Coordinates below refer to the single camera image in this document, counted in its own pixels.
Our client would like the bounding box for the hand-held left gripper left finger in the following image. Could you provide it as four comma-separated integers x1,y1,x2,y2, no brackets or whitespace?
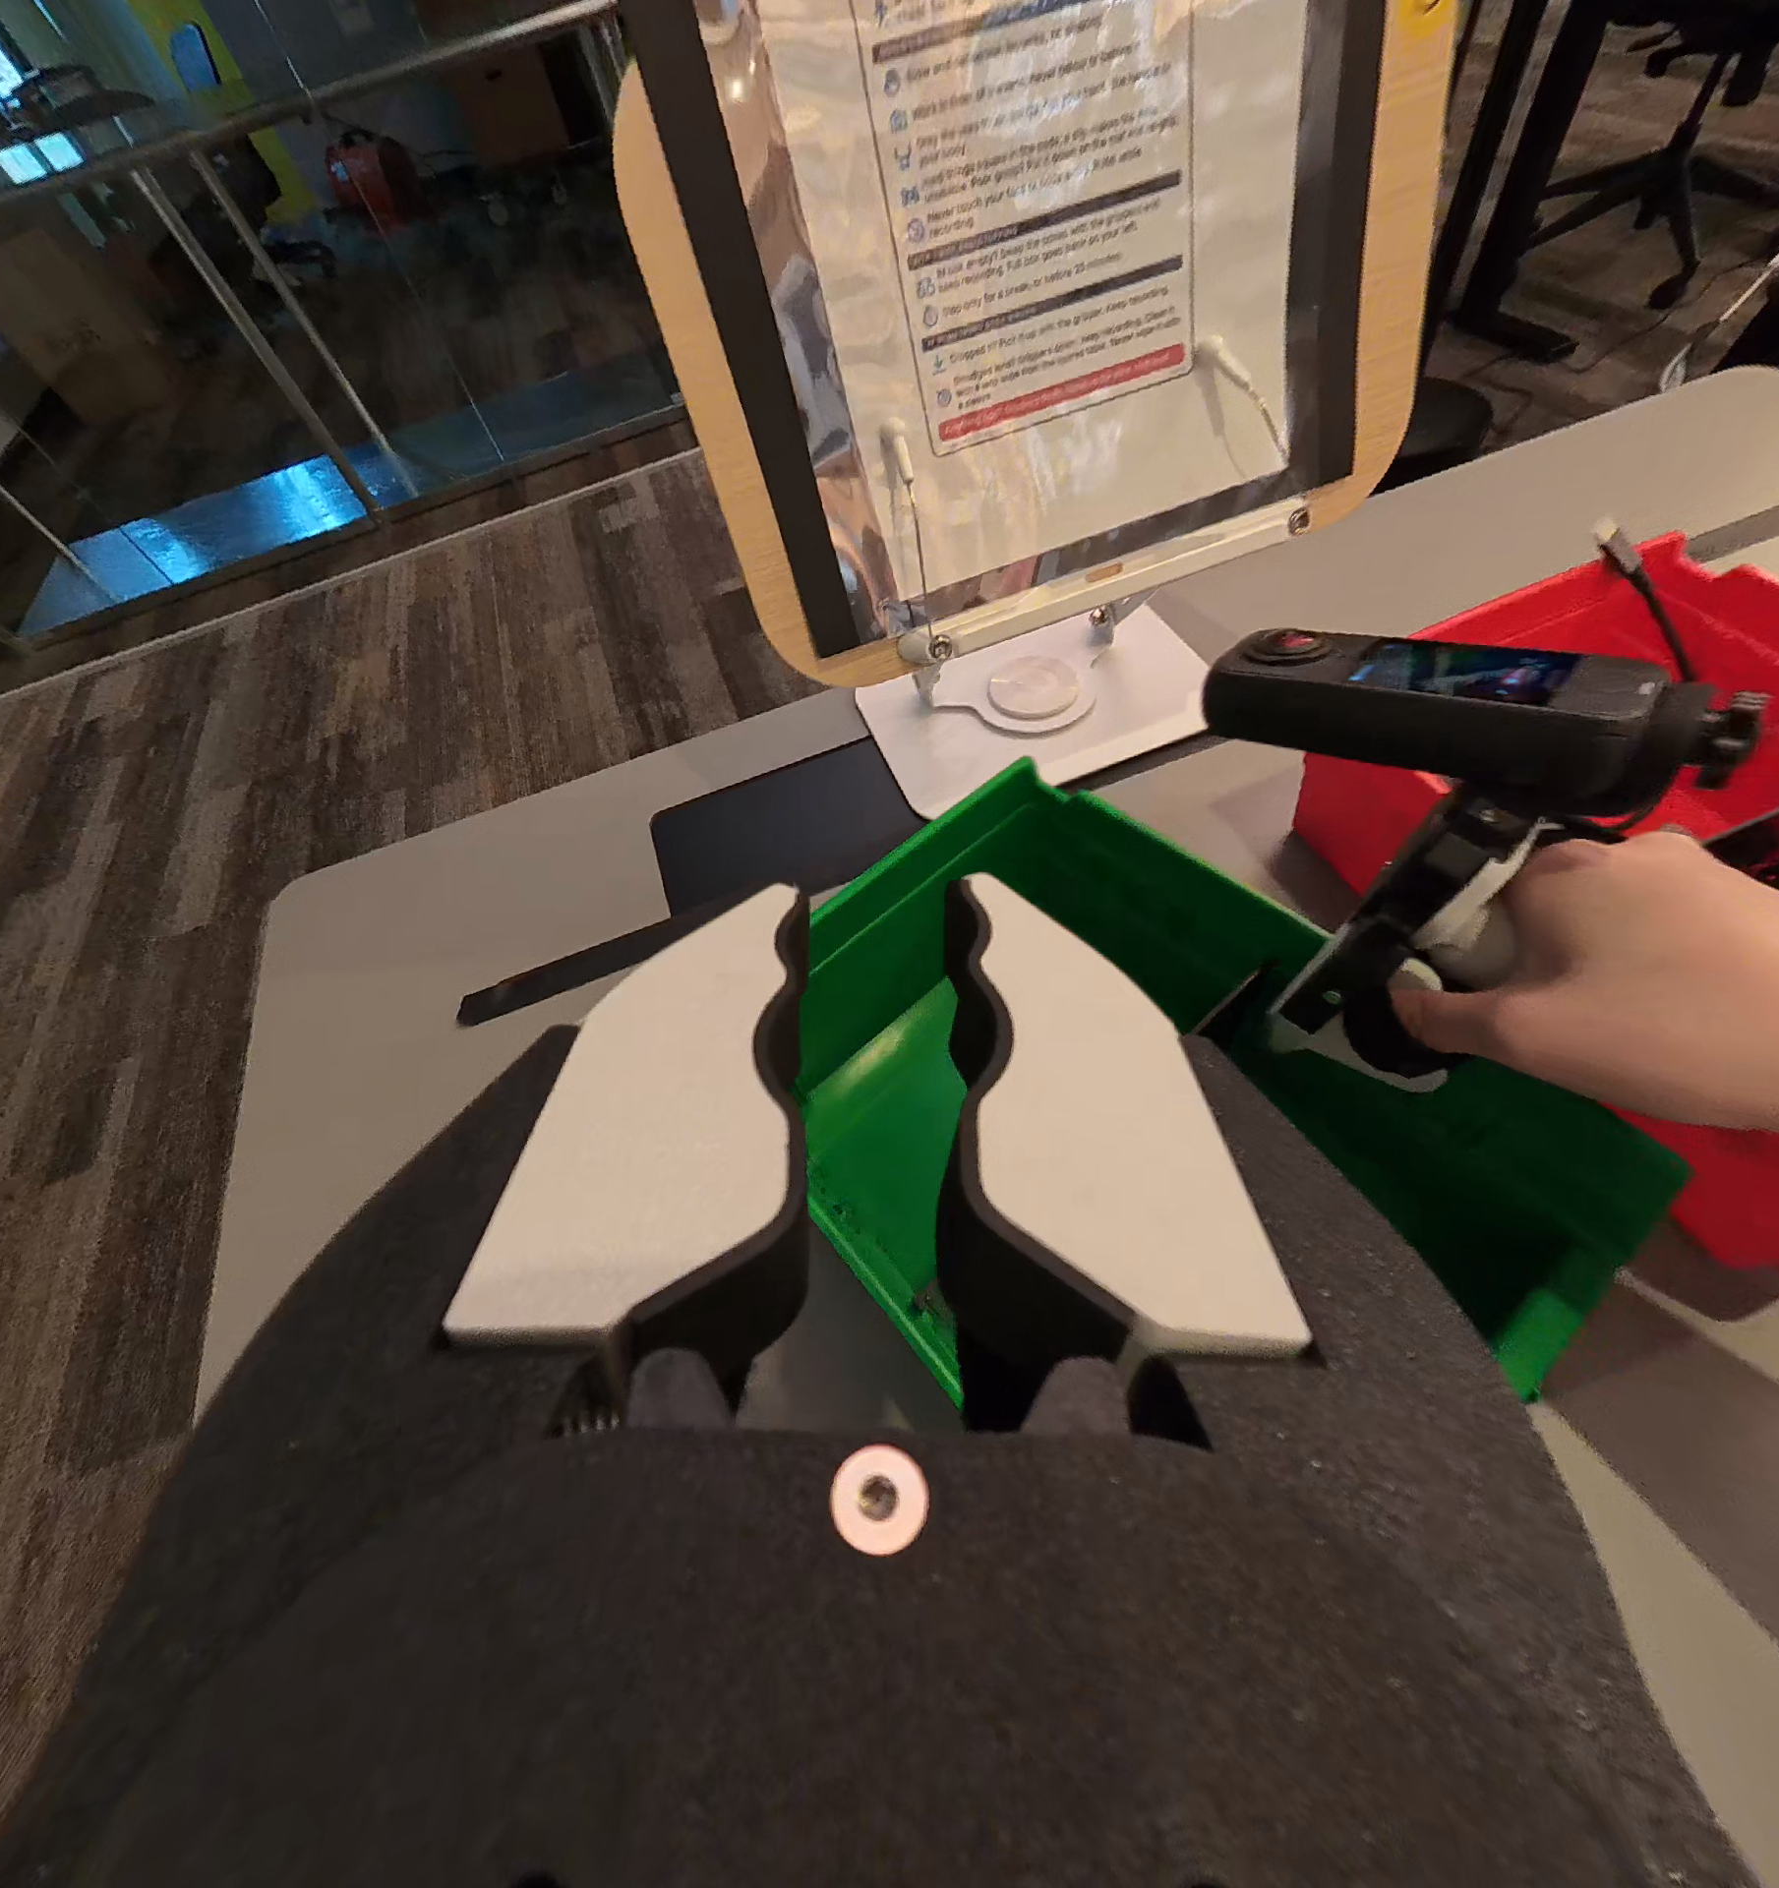
443,881,813,1404

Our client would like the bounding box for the laminated instruction sheet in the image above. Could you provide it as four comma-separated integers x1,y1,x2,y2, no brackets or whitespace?
748,0,1296,608

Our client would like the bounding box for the glass railing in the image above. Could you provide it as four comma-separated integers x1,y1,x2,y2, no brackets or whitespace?
0,0,685,652

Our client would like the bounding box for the green plastic bin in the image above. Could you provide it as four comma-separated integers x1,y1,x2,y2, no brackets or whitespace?
801,758,1690,1404

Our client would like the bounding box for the black office chair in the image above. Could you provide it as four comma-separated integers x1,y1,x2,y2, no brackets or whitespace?
1545,0,1779,311

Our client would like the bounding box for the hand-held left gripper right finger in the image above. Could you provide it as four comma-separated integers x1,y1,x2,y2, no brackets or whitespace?
937,872,1315,1424

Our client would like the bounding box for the black desk frame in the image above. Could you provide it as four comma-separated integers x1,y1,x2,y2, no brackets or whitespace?
1435,0,1569,364

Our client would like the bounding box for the white stand base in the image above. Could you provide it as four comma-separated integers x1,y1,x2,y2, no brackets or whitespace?
852,591,1243,817

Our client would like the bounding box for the red plastic bin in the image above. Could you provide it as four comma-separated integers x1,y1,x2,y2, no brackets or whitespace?
1294,532,1779,1315

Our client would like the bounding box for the wooden sign board stand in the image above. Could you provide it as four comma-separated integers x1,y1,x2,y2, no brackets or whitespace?
610,0,1460,694

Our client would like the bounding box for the person's right hand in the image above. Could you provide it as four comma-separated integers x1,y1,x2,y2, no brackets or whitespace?
1388,831,1779,1150

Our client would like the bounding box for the red floor object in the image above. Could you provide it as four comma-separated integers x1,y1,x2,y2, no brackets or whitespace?
321,128,422,223

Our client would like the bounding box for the black usb-c cable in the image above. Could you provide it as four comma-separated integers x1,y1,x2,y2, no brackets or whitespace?
1594,516,1706,687

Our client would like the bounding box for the black desk mat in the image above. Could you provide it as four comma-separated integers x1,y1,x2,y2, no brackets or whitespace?
458,739,979,1029

